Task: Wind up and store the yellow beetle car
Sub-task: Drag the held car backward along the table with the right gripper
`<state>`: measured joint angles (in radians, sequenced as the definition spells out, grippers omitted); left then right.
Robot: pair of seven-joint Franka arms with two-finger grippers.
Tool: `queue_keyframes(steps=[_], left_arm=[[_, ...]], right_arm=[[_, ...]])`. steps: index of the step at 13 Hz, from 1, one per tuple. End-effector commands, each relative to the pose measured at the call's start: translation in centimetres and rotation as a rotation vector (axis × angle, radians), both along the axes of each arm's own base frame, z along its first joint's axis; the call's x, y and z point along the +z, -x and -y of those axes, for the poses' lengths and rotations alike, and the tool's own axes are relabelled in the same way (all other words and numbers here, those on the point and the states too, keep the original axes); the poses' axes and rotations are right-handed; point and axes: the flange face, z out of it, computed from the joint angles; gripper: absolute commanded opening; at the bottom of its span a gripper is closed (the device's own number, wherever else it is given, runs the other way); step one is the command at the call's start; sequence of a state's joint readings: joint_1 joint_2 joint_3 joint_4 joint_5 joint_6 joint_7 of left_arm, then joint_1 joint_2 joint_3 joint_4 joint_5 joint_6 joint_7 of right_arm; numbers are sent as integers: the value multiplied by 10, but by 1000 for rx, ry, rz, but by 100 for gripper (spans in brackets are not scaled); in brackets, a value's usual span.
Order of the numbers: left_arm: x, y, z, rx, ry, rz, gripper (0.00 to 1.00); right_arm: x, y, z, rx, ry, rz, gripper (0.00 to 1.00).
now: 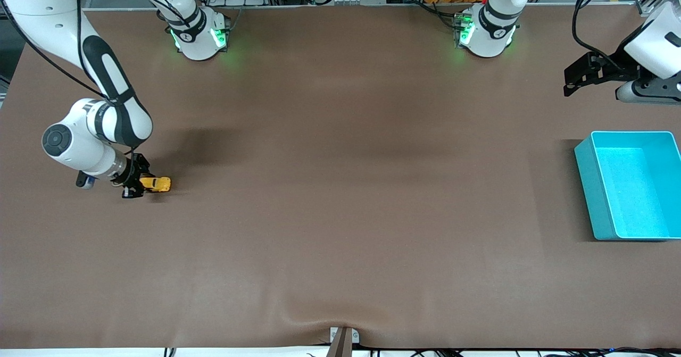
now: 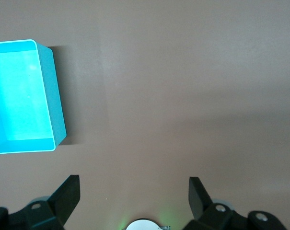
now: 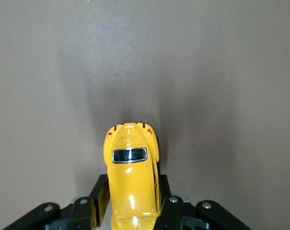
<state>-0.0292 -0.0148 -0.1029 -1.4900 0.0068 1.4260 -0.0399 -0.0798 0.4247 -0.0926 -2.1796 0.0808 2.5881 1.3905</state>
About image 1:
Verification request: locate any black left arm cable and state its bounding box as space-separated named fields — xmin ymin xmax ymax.
xmin=572 ymin=0 xmax=639 ymax=69

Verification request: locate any brown table mat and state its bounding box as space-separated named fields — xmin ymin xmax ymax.
xmin=0 ymin=3 xmax=681 ymax=350

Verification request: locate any yellow toy beetle car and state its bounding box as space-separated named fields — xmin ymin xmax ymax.
xmin=139 ymin=176 xmax=172 ymax=193

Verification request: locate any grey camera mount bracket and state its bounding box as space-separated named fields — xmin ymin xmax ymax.
xmin=329 ymin=326 xmax=360 ymax=357

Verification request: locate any teal plastic storage bin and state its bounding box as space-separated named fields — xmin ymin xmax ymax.
xmin=574 ymin=130 xmax=681 ymax=241

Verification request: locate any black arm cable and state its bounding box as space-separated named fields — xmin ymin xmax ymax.
xmin=572 ymin=0 xmax=639 ymax=69
xmin=0 ymin=0 xmax=176 ymax=161

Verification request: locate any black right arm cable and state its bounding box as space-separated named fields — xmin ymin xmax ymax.
xmin=0 ymin=0 xmax=176 ymax=161

